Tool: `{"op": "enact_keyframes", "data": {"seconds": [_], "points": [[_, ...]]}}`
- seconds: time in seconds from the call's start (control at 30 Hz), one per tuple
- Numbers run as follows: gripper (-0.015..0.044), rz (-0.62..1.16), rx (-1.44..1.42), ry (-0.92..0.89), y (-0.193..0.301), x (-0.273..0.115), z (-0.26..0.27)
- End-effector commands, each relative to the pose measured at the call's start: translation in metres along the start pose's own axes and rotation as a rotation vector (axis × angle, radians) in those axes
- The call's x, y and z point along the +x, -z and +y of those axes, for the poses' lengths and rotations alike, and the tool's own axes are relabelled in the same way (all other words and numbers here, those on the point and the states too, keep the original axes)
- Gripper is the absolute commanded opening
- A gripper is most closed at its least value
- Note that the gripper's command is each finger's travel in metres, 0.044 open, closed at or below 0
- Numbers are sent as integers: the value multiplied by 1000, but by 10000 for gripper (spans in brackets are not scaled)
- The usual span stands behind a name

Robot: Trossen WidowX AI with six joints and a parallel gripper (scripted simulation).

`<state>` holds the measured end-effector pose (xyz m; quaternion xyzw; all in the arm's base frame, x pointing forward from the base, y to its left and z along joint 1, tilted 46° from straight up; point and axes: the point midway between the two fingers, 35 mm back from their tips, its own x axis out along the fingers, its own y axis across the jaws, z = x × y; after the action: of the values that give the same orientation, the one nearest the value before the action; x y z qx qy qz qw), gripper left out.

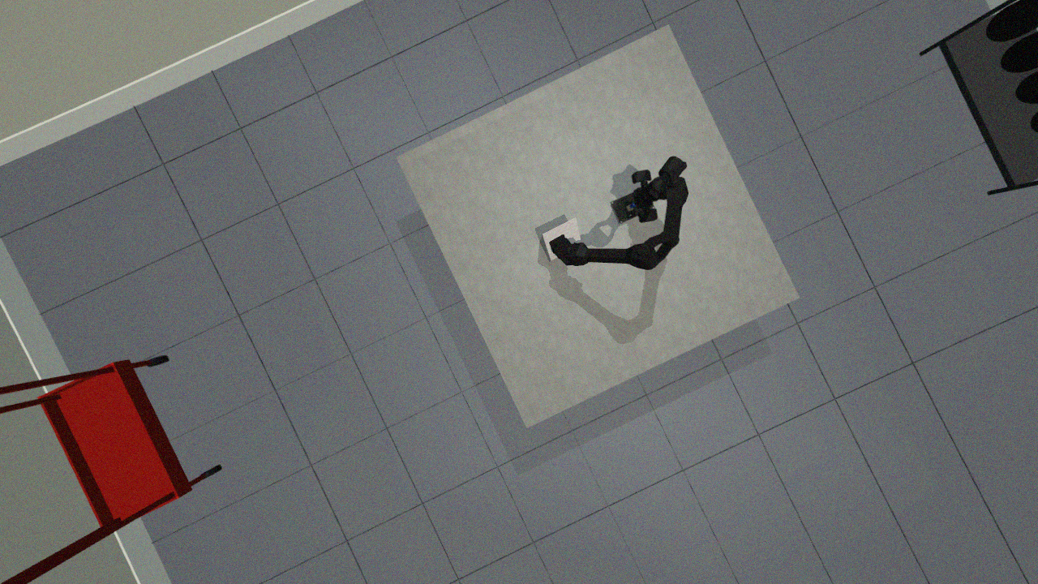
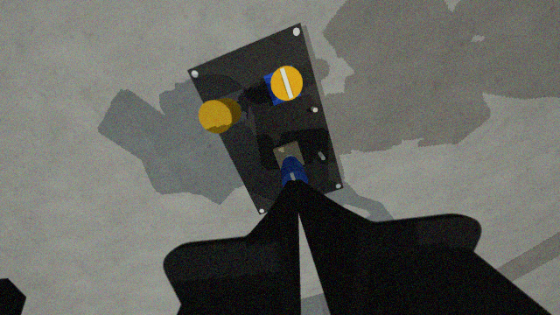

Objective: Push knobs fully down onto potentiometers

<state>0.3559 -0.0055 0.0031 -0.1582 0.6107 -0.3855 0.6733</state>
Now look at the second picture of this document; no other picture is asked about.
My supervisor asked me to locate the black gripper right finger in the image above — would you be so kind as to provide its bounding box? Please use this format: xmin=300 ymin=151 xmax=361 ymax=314
xmin=294 ymin=179 xmax=482 ymax=315

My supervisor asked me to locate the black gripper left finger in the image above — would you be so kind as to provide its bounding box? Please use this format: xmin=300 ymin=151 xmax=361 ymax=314
xmin=163 ymin=180 xmax=301 ymax=315

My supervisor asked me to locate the black circuit board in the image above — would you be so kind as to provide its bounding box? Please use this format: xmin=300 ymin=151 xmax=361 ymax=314
xmin=187 ymin=23 xmax=344 ymax=215

